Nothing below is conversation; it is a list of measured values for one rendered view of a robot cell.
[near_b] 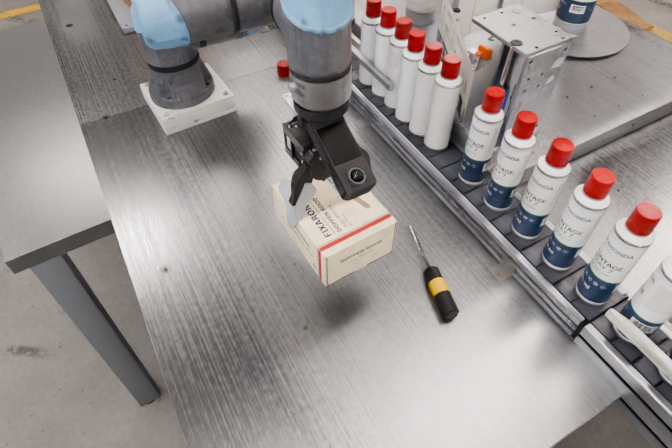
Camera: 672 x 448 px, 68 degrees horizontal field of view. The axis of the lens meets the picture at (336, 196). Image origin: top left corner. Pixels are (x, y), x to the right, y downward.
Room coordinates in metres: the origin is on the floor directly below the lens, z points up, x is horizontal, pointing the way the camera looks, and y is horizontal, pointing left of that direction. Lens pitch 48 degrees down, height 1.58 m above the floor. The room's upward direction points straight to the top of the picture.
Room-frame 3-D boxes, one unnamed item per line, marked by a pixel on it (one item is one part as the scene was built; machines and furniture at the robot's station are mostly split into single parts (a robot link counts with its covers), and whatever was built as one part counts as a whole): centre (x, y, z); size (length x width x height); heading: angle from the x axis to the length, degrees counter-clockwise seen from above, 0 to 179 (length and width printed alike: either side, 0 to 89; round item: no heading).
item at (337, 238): (0.49, 0.01, 0.99); 0.16 x 0.12 x 0.07; 32
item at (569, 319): (1.12, -0.03, 0.85); 1.65 x 0.11 x 0.05; 29
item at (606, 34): (1.26, -0.64, 0.89); 0.31 x 0.31 x 0.01
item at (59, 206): (1.14, 0.46, 0.81); 0.90 x 0.90 x 0.04; 32
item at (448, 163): (1.12, -0.03, 0.86); 1.65 x 0.08 x 0.04; 29
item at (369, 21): (1.02, -0.08, 0.98); 0.05 x 0.05 x 0.20
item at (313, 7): (0.52, 0.02, 1.30); 0.09 x 0.08 x 0.11; 24
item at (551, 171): (0.56, -0.34, 0.98); 0.05 x 0.05 x 0.20
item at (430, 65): (0.83, -0.18, 0.98); 0.05 x 0.05 x 0.20
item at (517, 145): (0.62, -0.30, 0.98); 0.05 x 0.05 x 0.20
